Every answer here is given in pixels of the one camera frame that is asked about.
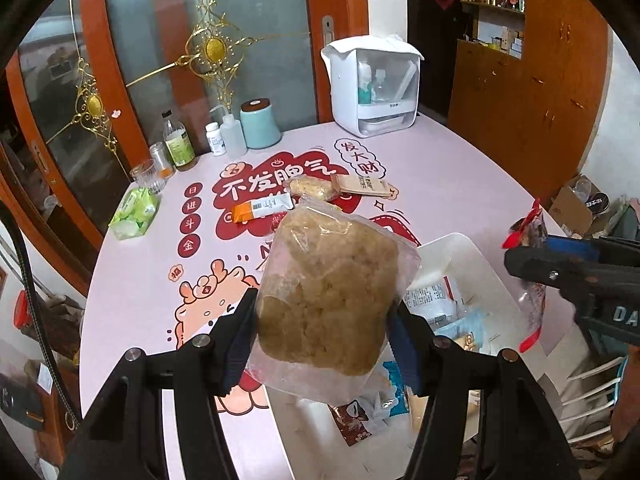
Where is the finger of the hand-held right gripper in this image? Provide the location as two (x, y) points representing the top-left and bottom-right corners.
(544, 235), (640, 262)
(504, 245), (602, 292)

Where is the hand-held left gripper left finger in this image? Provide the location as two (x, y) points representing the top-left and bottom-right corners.
(60, 289), (259, 480)

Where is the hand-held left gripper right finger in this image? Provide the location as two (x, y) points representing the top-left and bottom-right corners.
(386, 301), (574, 480)

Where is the blue white small packet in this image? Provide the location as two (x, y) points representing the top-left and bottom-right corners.
(380, 360), (412, 416)

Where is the red clear jerky packet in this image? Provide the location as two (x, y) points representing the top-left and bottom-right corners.
(502, 199), (548, 353)

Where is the grey white snack packet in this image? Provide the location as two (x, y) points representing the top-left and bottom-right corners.
(404, 280), (463, 328)

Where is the white plastic bin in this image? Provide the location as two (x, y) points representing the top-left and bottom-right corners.
(260, 232), (551, 480)

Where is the dark brown snack packet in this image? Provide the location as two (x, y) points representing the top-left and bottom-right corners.
(330, 400), (382, 447)

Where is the brown floss cake bag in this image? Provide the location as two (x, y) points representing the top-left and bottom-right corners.
(245, 197), (422, 403)

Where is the cardboard box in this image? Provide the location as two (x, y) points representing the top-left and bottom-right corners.
(549, 175), (608, 238)

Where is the white chair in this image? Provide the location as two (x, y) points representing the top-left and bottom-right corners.
(555, 355), (626, 446)

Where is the orange white snack packet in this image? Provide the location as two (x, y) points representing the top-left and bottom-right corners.
(231, 194), (295, 223)

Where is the green wet wipes pack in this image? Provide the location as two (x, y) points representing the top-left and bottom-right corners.
(109, 186), (160, 241)

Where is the tan long snack packet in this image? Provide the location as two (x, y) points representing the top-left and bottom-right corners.
(330, 174), (392, 198)

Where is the wooden cabinet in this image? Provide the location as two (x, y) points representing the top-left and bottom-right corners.
(447, 0), (613, 166)

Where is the pale yellow cake bag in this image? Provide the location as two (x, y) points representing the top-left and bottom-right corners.
(289, 176), (337, 202)

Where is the clear glass cup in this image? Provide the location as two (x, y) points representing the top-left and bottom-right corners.
(130, 159), (167, 195)

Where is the small glass jar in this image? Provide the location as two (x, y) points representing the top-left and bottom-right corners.
(149, 141), (175, 178)

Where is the green label glass bottle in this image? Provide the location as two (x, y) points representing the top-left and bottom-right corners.
(161, 110), (197, 172)

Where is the white pill bottle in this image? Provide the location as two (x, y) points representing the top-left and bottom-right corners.
(206, 121), (227, 156)

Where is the translucent squeeze bottle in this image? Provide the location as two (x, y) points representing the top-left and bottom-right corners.
(207, 105), (248, 157)

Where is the light blue canister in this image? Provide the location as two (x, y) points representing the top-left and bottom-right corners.
(240, 97), (282, 150)

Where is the teal white bottle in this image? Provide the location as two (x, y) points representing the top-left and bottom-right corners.
(356, 62), (375, 103)

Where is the white storage box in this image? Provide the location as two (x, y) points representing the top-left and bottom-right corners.
(321, 34), (425, 138)

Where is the wooden glass sliding door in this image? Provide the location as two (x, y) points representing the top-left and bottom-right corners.
(80, 0), (371, 161)
(0, 0), (146, 301)

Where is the black cable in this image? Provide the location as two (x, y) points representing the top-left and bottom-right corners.
(0, 200), (81, 431)

